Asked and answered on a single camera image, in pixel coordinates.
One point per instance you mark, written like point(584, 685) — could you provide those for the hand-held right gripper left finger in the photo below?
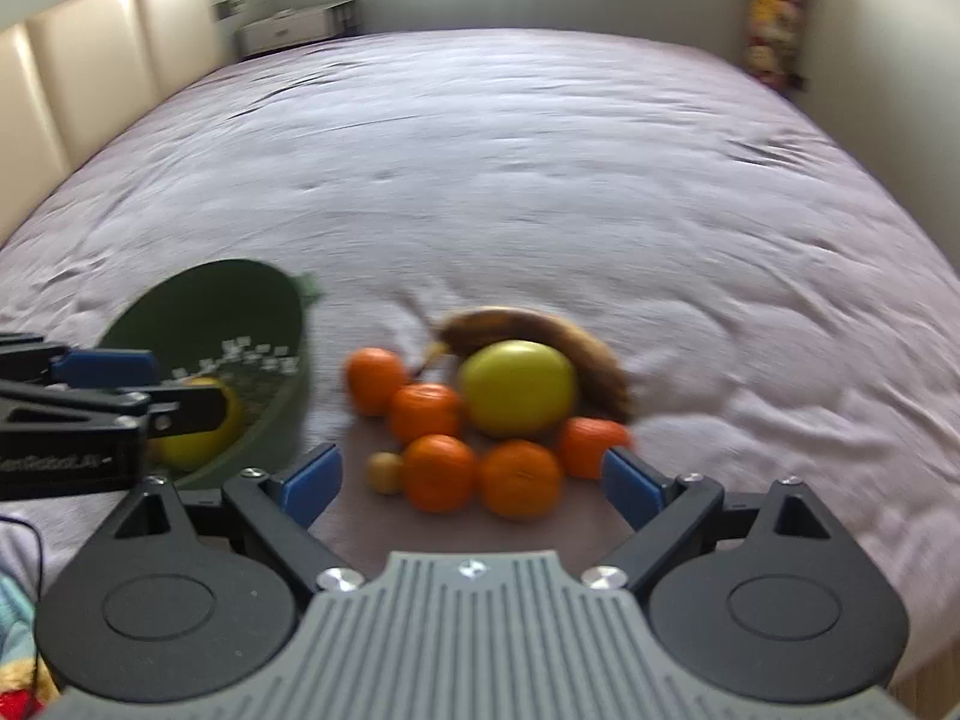
point(311, 484)

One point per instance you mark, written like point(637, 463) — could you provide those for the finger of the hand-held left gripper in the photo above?
point(105, 367)
point(191, 411)

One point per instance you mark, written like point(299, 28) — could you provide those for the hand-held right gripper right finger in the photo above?
point(630, 487)

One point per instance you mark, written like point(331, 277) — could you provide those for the yellow apple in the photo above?
point(184, 450)
point(517, 390)

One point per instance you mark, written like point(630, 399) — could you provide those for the orange tangerine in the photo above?
point(440, 472)
point(424, 412)
point(521, 491)
point(373, 381)
point(589, 446)

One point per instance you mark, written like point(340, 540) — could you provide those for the small tan round fruit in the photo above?
point(385, 474)

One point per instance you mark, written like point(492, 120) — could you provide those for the green colander bowl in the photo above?
point(217, 307)

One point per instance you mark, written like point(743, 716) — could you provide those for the brown overripe banana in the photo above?
point(570, 337)

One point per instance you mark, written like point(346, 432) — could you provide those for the colourful printed cloth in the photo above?
point(15, 637)

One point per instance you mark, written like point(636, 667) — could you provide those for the cream padded headboard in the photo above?
point(82, 67)

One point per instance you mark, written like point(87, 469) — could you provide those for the mauve bed blanket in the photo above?
point(525, 180)

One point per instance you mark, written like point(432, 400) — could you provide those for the black and white striped box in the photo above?
point(346, 16)

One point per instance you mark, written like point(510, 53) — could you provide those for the pile of plush toys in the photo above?
point(772, 7)

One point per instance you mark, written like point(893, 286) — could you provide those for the wall switch panel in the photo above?
point(229, 9)

